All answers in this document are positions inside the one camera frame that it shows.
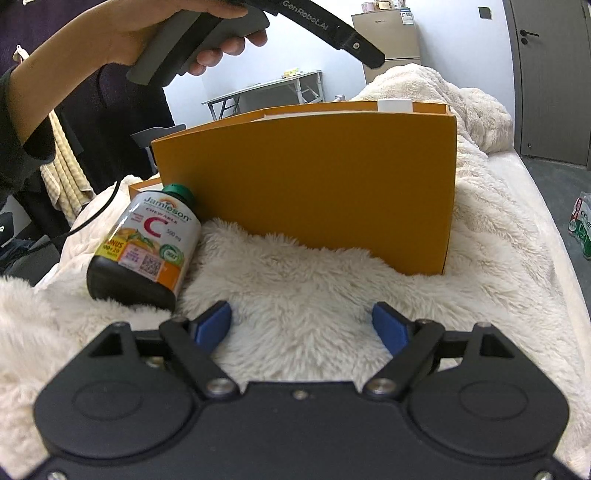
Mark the Jamieson vitamin C bottle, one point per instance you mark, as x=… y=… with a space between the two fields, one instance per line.
x=144 y=258

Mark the black light switch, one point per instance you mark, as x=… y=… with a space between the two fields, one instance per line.
x=485 y=12

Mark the white foot spray bottle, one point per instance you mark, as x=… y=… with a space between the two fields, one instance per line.
x=395 y=106

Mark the large orange cardboard box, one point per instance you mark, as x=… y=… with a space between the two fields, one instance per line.
x=330 y=175

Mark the pack of water bottles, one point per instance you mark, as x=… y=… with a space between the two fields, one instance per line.
x=579 y=225

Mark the grey folding table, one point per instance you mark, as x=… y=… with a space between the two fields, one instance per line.
x=303 y=88

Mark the orange box lid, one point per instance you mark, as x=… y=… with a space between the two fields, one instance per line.
x=154 y=184

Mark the dark grey chair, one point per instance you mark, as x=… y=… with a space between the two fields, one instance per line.
x=143 y=139

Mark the person's left hand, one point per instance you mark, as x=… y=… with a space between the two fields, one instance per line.
x=135 y=23

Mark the beige two-door refrigerator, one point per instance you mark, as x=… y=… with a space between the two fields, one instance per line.
x=394 y=32

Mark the beige plush blanket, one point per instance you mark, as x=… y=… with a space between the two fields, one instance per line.
x=482 y=119

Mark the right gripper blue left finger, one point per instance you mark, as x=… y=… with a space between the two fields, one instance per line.
x=189 y=345

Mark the yellow striped hanging towel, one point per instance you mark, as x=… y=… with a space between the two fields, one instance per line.
x=67 y=186

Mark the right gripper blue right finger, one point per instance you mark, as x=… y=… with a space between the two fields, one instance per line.
x=413 y=346

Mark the white fluffy fur rug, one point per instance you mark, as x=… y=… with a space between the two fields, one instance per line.
x=303 y=314

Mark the person's left forearm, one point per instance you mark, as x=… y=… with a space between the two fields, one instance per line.
x=57 y=67

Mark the grey room door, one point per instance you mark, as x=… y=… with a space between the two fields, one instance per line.
x=550 y=43

